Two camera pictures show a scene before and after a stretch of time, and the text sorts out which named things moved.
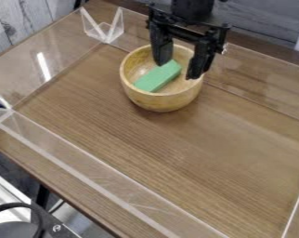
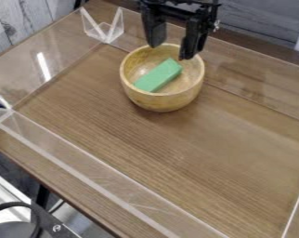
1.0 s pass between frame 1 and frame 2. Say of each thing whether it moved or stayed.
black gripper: moved
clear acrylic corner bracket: stayed
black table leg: stayed
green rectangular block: stayed
